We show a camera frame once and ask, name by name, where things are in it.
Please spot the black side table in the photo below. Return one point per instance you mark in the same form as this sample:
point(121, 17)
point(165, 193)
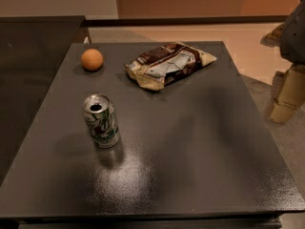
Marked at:
point(31, 51)

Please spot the brown white chip bag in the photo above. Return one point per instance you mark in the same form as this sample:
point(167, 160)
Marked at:
point(154, 69)

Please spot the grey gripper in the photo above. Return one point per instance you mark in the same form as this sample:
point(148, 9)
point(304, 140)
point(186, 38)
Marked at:
point(294, 37)

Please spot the silver green 7up can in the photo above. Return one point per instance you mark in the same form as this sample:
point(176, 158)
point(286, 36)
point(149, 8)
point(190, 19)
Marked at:
point(100, 117)

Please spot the orange fruit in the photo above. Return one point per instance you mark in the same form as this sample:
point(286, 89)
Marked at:
point(92, 60)

